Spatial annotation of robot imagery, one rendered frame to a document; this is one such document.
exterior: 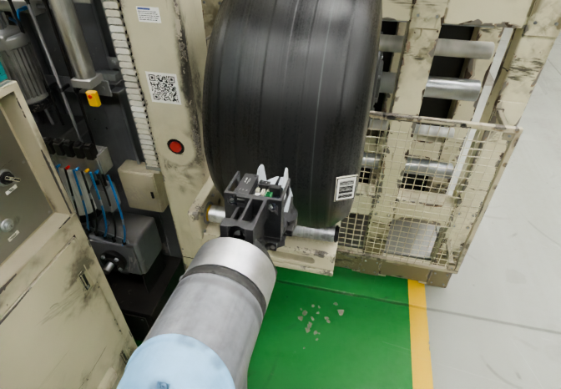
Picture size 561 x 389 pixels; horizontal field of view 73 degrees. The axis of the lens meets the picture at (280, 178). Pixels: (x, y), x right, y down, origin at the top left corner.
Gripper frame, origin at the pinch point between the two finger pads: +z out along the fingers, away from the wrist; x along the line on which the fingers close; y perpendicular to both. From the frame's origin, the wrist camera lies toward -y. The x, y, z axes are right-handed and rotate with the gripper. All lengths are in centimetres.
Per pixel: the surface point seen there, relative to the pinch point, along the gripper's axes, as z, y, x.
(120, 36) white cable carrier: 28, 14, 42
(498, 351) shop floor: 71, -114, -83
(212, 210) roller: 25.3, -27.0, 22.7
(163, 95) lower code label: 28.3, 1.7, 33.9
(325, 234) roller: 24.4, -28.2, -6.8
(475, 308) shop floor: 91, -112, -77
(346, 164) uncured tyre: 10.4, -0.3, -9.8
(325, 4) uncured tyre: 19.9, 23.9, -3.0
